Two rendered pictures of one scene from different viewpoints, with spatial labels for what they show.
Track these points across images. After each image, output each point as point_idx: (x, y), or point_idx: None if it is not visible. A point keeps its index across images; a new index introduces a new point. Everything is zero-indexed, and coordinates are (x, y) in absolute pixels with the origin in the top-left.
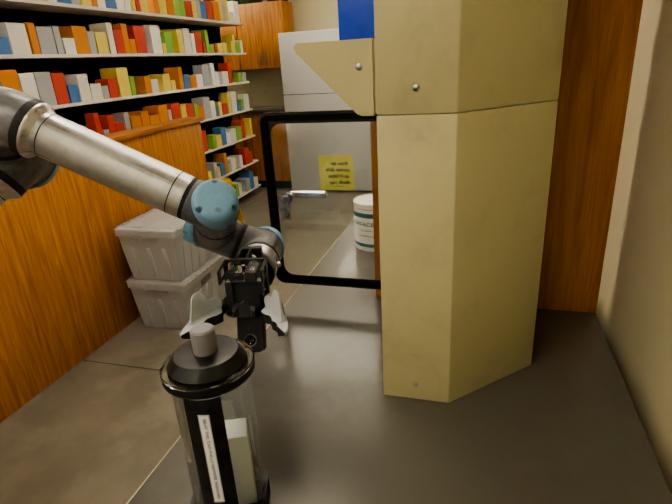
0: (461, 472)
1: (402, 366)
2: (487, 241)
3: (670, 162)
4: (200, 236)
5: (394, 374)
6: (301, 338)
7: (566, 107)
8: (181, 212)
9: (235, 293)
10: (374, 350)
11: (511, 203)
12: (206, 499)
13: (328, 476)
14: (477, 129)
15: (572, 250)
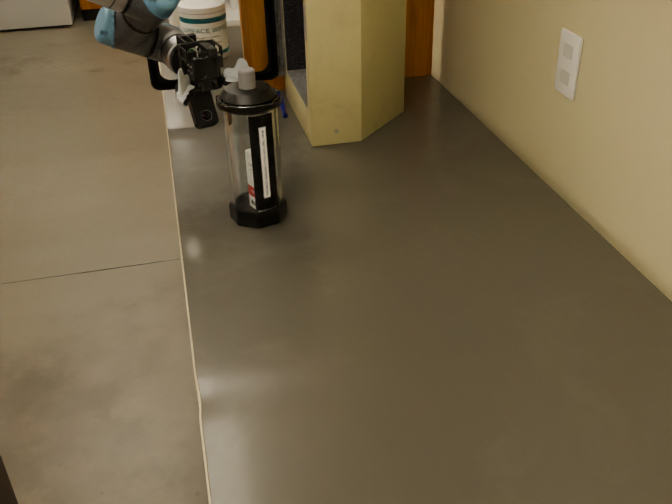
0: (393, 167)
1: (326, 117)
2: (377, 5)
3: None
4: (129, 32)
5: (320, 126)
6: (209, 131)
7: None
8: (130, 5)
9: (199, 70)
10: (281, 126)
11: None
12: (257, 198)
13: (310, 189)
14: None
15: (410, 21)
